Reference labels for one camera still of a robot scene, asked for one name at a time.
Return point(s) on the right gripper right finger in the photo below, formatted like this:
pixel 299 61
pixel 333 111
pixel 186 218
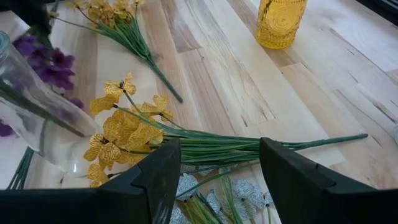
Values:
pixel 311 202

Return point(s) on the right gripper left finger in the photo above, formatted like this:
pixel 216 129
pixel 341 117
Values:
pixel 124 205

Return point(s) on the white artificial flower bunch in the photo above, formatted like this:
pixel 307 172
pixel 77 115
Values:
pixel 186 185
pixel 248 193

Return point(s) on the yellow artificial flower bunch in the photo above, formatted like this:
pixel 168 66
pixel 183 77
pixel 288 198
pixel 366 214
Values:
pixel 217 146
pixel 133 40

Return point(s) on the yellow glass vase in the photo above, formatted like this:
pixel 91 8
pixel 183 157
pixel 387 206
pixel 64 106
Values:
pixel 280 21

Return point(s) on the tall clear glass carafe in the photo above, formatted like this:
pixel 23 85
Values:
pixel 46 124

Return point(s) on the black aluminium table frame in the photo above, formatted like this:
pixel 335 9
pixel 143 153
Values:
pixel 385 7

